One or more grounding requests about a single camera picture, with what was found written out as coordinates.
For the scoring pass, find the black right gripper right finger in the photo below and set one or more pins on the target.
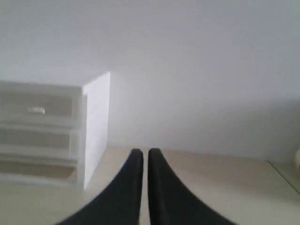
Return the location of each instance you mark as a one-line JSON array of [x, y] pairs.
[[171, 202]]

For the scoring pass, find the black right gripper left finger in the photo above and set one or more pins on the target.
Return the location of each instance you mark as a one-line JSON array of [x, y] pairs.
[[119, 203]]

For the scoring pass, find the white plastic drawer cabinet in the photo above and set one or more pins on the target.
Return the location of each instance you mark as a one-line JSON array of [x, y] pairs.
[[93, 92]]

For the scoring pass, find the clear middle right drawer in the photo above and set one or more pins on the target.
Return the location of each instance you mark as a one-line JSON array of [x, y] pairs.
[[40, 142]]

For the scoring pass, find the clear top right drawer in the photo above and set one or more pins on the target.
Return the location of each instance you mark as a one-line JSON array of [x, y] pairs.
[[39, 108]]

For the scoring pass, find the white object at table edge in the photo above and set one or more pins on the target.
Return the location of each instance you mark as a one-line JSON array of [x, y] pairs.
[[297, 160]]

